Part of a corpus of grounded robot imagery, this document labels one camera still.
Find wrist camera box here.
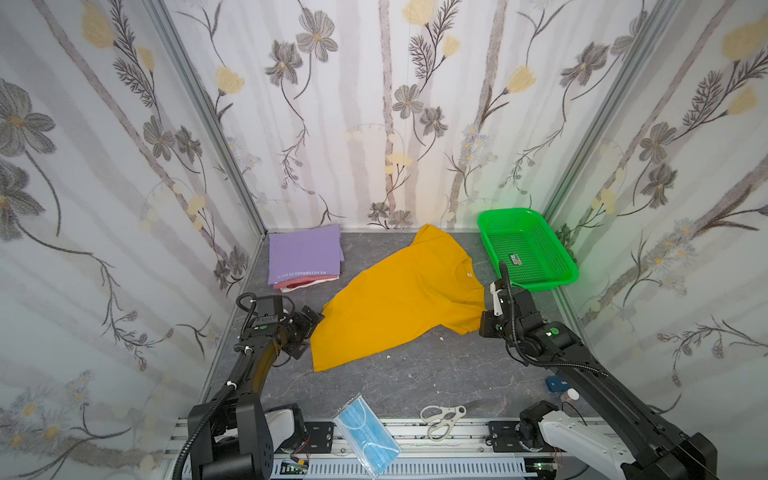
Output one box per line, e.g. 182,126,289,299
252,295,285,328
489,279,506,317

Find aluminium corner post right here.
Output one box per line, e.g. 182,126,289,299
543,0,681,222

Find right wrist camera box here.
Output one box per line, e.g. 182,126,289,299
489,279,506,317

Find small blue box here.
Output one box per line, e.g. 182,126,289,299
545,375,571,394

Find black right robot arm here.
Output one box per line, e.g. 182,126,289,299
479,281,717,479

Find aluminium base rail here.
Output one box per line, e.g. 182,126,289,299
161,416,667,480

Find aluminium corner post left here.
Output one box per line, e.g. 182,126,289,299
143,0,268,240

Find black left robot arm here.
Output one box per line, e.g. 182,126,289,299
171,306,324,479

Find yellow t-shirt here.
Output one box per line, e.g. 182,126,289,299
311,225,485,372

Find folded purple t-shirt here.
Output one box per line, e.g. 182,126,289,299
268,225,344,286

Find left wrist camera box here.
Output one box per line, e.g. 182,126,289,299
252,295,285,328

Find green plastic basket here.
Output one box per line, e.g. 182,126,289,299
477,208,579,292

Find white handled scissors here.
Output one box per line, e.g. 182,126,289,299
420,405,467,442

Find aluminium corner post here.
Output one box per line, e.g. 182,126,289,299
543,0,681,222
143,0,268,240

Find blue face mask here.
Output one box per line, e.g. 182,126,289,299
333,395,402,479

